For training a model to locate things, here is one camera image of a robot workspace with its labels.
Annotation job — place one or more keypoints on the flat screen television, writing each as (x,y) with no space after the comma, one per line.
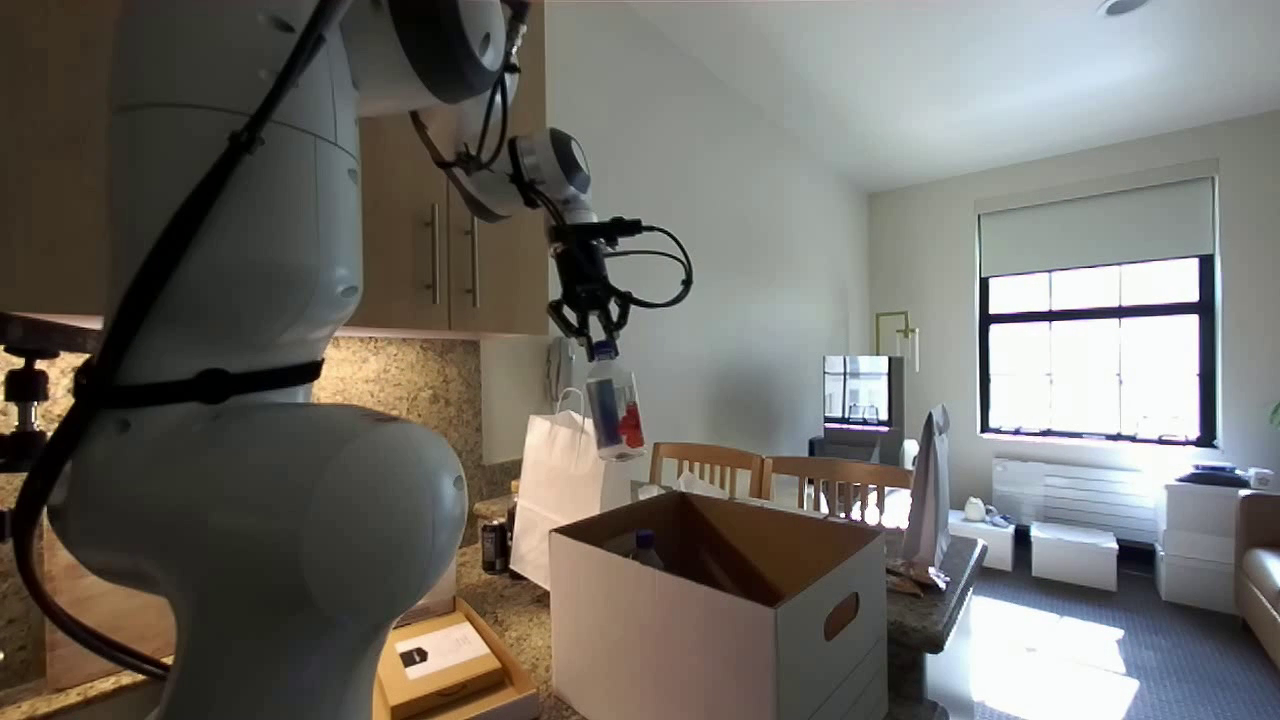
(856,390)

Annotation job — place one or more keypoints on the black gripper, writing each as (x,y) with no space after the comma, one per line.
(584,287)

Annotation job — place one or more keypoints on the dark jar with cork lid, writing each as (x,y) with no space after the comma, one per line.
(498,550)

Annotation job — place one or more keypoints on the white cardboard box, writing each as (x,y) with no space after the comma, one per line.
(666,640)

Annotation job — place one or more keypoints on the black flat item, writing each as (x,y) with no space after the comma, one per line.
(1219,477)

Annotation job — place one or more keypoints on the white paper bag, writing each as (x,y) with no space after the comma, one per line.
(562,502)

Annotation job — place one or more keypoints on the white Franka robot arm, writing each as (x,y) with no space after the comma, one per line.
(267,534)

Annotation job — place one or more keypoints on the wide white storage box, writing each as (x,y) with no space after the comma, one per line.
(1073,558)

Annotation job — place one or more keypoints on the brown box with white label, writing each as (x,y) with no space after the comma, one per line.
(443,663)

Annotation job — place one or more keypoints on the white drawer chest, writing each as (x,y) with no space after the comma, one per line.
(1202,547)

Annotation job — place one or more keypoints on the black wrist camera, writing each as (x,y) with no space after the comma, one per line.
(595,231)

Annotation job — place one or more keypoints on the wooden wall cabinet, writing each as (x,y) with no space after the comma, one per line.
(401,242)

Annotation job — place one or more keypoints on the beige sofa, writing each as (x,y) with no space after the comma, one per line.
(1263,587)

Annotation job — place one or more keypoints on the small white storage box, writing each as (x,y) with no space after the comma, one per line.
(986,547)

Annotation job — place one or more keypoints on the white radiator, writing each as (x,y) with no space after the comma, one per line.
(1083,502)

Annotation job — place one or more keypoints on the black framed window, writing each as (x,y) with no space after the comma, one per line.
(1103,363)

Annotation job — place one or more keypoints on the half open roller blind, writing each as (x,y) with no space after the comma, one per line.
(1103,227)

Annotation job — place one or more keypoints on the dark dining table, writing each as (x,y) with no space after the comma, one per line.
(943,601)

